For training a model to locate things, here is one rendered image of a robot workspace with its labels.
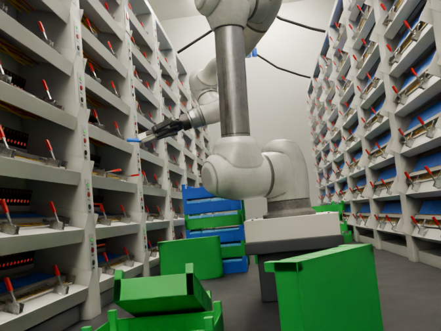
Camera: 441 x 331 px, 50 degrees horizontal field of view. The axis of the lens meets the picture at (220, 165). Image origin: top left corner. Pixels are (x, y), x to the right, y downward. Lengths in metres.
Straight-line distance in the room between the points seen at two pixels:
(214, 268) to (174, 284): 1.17
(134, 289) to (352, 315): 0.51
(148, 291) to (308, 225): 0.62
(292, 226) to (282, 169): 0.20
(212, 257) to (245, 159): 0.89
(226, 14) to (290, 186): 0.62
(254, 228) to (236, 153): 0.26
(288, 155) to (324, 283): 0.75
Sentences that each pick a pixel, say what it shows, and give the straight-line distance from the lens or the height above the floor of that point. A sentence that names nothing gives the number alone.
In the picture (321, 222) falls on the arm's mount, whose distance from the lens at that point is 1.58.
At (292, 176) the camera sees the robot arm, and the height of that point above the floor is 0.41.
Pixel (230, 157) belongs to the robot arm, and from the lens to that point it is 1.53.
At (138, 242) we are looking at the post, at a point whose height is 0.21.
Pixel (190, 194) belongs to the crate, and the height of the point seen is 0.43.
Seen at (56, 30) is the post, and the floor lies 1.01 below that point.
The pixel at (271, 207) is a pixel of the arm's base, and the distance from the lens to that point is 1.67.
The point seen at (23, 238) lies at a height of 0.29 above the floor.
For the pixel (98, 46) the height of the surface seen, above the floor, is 1.05.
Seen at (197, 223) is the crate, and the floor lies 0.27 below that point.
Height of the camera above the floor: 0.30
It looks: 6 degrees up
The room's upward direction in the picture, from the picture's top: 6 degrees counter-clockwise
